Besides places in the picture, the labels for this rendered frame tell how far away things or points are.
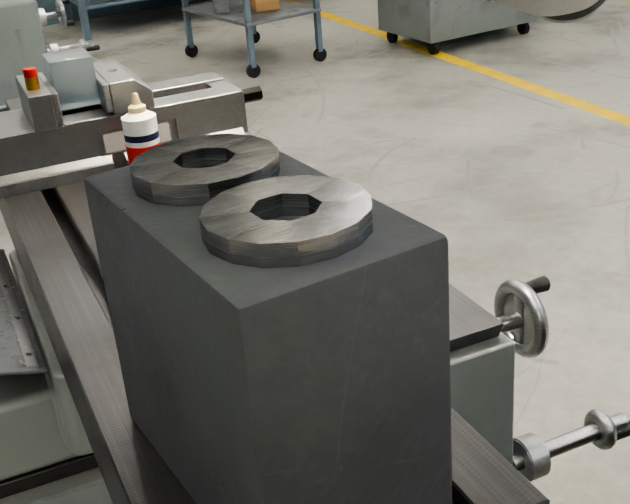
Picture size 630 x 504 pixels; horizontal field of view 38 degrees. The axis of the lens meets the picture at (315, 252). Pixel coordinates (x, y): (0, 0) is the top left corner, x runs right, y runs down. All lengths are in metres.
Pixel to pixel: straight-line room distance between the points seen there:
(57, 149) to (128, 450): 0.57
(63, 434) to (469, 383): 0.49
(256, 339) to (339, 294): 0.05
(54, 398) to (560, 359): 1.72
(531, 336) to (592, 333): 1.25
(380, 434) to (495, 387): 0.69
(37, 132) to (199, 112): 0.20
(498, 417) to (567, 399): 1.12
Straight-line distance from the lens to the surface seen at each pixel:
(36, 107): 1.13
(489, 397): 1.18
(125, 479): 0.63
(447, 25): 5.47
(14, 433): 0.96
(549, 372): 2.41
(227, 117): 1.19
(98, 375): 0.74
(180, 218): 0.51
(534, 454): 1.26
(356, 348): 0.45
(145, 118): 1.07
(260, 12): 5.48
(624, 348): 2.54
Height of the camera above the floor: 1.32
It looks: 26 degrees down
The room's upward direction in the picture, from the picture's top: 5 degrees counter-clockwise
